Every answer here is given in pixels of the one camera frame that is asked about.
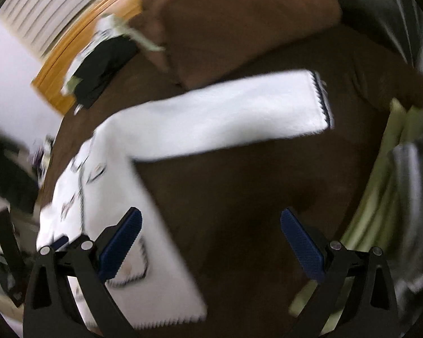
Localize wooden headboard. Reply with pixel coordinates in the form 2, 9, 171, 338
32, 0, 141, 115

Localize brown fuzzy bed blanket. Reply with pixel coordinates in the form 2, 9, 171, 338
41, 25, 423, 337

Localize white window blinds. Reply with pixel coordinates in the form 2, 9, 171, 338
0, 0, 95, 58

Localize folded brown green blanket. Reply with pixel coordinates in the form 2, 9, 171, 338
291, 100, 423, 337

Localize brown pillow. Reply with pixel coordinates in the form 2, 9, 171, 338
129, 0, 342, 89

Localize white fleece garment black trim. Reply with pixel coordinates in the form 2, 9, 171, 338
36, 70, 334, 329

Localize black clothes pile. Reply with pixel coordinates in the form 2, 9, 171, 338
70, 35, 140, 109

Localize white green patterned pillow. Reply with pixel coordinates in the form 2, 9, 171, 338
61, 14, 165, 96

